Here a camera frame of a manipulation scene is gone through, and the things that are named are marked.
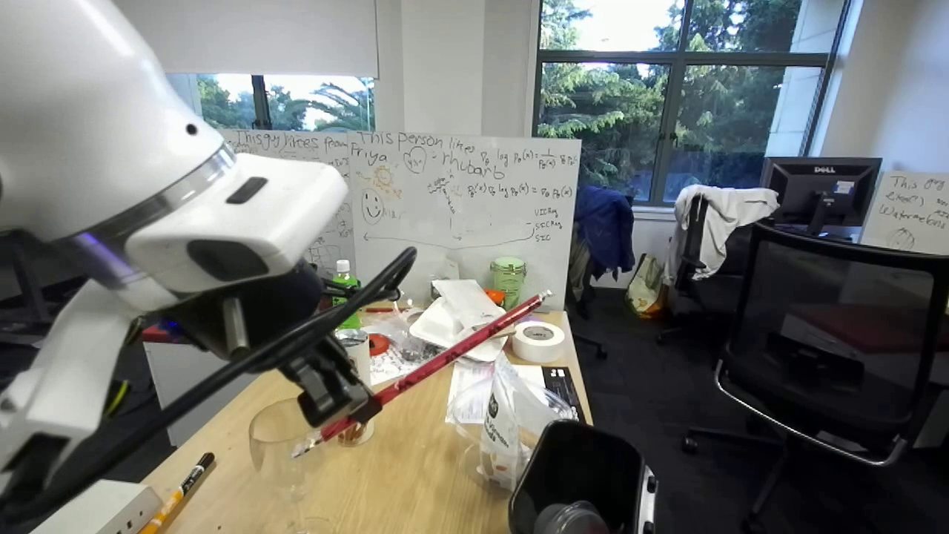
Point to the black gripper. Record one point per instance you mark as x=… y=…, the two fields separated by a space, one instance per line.
x=298 y=346

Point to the black marker pen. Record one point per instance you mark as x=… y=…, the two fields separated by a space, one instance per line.
x=179 y=494

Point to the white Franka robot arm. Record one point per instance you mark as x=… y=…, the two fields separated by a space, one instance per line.
x=99 y=121

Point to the black landfill bin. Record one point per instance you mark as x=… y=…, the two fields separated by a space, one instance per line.
x=581 y=477

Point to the clear wine glass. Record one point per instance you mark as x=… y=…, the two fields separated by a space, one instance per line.
x=271 y=445

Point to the pile of white papers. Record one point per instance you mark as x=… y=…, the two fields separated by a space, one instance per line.
x=455 y=313

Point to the clear bag black label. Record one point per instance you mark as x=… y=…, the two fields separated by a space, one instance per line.
x=505 y=425

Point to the red topped white cabinet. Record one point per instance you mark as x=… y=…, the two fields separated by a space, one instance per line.
x=172 y=373

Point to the white masking tape roll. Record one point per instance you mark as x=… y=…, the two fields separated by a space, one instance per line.
x=537 y=353

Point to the green plastic jar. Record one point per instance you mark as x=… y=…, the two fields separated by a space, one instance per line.
x=507 y=282

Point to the whiteboard with smiley drawing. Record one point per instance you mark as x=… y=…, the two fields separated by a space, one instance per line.
x=462 y=226

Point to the white power strip box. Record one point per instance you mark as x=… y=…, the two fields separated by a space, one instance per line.
x=99 y=512

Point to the blue jacket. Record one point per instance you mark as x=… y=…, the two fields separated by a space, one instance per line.
x=605 y=226

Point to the yellow green bag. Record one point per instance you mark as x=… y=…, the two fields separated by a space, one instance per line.
x=648 y=285

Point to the white roller blind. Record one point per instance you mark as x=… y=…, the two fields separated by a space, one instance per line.
x=276 y=33

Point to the white cloth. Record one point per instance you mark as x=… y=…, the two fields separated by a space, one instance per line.
x=728 y=211

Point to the black mesh office chair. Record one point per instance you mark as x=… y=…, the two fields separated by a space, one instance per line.
x=832 y=327

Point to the black computer monitor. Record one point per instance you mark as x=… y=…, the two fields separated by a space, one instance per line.
x=820 y=187

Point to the small handwritten whiteboard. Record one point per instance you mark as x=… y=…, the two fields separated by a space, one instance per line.
x=907 y=211

